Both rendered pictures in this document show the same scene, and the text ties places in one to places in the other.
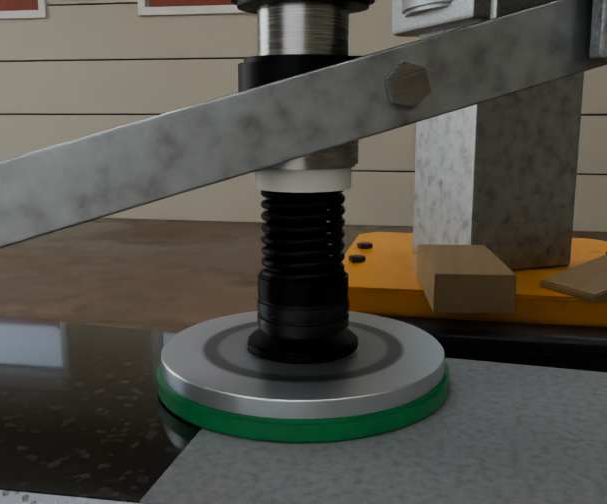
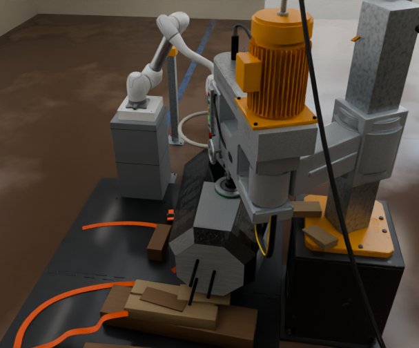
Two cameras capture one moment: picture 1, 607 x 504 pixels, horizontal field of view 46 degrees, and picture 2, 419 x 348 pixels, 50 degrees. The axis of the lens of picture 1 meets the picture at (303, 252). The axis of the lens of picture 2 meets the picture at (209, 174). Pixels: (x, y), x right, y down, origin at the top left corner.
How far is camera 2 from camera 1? 2.82 m
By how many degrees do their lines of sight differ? 82
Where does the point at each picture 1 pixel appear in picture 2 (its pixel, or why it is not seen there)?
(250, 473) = (208, 186)
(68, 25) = not seen: outside the picture
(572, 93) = (347, 195)
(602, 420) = (221, 208)
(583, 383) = (232, 208)
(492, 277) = not seen: hidden behind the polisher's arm
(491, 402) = (226, 201)
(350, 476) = (208, 191)
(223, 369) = (223, 180)
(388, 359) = (227, 190)
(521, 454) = (213, 201)
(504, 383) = (232, 202)
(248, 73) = not seen: hidden behind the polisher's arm
